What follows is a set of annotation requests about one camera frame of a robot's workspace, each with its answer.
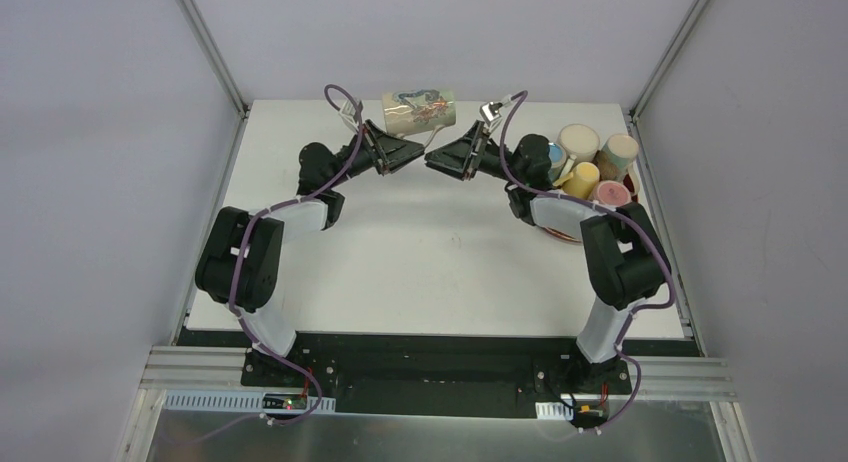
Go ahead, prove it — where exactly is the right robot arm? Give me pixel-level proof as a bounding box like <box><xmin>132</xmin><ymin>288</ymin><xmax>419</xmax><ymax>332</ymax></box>
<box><xmin>425</xmin><ymin>122</ymin><xmax>670</xmax><ymax>392</ymax></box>

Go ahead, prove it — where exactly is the pink mug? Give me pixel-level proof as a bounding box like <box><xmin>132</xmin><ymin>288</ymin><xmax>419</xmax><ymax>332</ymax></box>
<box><xmin>589</xmin><ymin>180</ymin><xmax>633</xmax><ymax>207</ymax></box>

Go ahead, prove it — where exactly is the red round tray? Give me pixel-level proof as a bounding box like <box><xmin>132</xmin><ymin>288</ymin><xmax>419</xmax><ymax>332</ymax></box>
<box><xmin>543</xmin><ymin>174</ymin><xmax>643</xmax><ymax>246</ymax></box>

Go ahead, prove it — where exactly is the blue mug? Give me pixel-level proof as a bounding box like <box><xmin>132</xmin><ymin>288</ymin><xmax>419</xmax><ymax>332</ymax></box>
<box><xmin>548</xmin><ymin>142</ymin><xmax>569</xmax><ymax>182</ymax></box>

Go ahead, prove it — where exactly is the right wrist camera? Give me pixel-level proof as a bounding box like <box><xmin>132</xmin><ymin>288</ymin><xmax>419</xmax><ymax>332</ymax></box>
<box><xmin>479</xmin><ymin>101</ymin><xmax>505</xmax><ymax>133</ymax></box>

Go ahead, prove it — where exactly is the cream green mug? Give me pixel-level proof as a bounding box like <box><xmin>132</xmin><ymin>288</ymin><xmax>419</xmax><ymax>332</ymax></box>
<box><xmin>594</xmin><ymin>134</ymin><xmax>640</xmax><ymax>182</ymax></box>

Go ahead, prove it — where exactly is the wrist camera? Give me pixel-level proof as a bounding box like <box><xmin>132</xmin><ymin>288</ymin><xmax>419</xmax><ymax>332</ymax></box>
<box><xmin>338</xmin><ymin>98</ymin><xmax>363</xmax><ymax>133</ymax></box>
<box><xmin>479</xmin><ymin>101</ymin><xmax>505</xmax><ymax>133</ymax></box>

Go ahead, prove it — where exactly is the right aluminium frame post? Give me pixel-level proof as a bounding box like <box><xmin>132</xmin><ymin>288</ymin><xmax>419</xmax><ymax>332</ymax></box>
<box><xmin>628</xmin><ymin>0</ymin><xmax>713</xmax><ymax>124</ymax></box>

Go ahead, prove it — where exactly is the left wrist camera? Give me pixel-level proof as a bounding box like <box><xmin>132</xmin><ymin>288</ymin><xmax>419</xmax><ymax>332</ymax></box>
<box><xmin>338</xmin><ymin>98</ymin><xmax>363</xmax><ymax>133</ymax></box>

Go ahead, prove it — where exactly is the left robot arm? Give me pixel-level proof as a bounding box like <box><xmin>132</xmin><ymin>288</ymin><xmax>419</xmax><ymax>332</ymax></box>
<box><xmin>194</xmin><ymin>120</ymin><xmax>425</xmax><ymax>387</ymax></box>

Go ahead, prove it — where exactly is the cream floral mug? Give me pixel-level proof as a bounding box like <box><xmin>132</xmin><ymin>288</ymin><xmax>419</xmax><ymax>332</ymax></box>
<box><xmin>381</xmin><ymin>88</ymin><xmax>457</xmax><ymax>148</ymax></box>

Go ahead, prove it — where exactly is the aluminium frame post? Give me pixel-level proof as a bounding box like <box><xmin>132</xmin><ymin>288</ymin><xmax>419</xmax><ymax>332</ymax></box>
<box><xmin>176</xmin><ymin>0</ymin><xmax>250</xmax><ymax>119</ymax></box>
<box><xmin>628</xmin><ymin>0</ymin><xmax>713</xmax><ymax>124</ymax></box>

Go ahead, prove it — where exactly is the left aluminium frame post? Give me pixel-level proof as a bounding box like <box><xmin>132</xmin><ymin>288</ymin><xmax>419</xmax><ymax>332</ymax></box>
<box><xmin>176</xmin><ymin>0</ymin><xmax>250</xmax><ymax>119</ymax></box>

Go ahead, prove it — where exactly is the yellow mug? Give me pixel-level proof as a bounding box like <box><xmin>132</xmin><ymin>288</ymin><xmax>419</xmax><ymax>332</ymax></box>
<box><xmin>553</xmin><ymin>162</ymin><xmax>600</xmax><ymax>200</ymax></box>

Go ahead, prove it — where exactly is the right white cable duct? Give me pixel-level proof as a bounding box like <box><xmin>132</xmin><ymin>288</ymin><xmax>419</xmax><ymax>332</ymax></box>
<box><xmin>535</xmin><ymin>402</ymin><xmax>574</xmax><ymax>422</ymax></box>

